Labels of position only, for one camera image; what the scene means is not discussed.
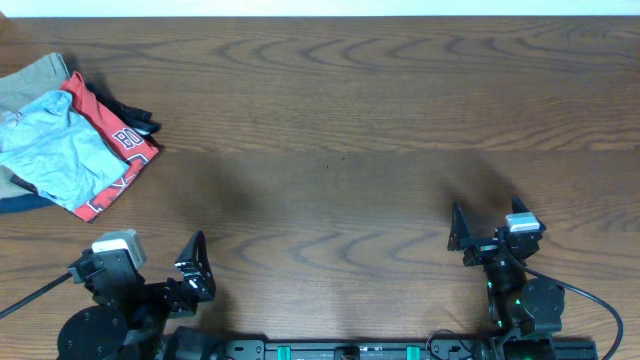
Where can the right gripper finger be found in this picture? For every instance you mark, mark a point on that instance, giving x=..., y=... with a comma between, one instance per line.
x=460, y=238
x=518, y=206

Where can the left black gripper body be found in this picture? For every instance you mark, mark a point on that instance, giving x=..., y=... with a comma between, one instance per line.
x=165, y=300

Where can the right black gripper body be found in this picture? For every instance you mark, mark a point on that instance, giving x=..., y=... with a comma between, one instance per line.
x=480, y=250

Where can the light blue t-shirt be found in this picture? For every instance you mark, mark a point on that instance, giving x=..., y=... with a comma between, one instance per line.
x=51, y=146

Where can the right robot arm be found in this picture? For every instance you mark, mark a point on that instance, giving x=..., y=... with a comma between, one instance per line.
x=526, y=311

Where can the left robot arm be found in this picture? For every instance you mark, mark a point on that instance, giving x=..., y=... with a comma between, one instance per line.
x=130, y=315

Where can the navy blue folded garment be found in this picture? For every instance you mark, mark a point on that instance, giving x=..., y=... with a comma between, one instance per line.
x=23, y=203

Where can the red folded t-shirt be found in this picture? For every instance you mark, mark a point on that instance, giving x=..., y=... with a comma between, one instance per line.
x=117, y=124

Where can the black patterned folded garment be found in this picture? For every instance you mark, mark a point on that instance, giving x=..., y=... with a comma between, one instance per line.
x=52, y=143

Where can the tan folded garment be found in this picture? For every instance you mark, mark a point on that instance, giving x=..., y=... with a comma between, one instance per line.
x=21, y=88

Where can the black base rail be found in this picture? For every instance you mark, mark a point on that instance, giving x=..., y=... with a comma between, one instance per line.
x=380, y=351

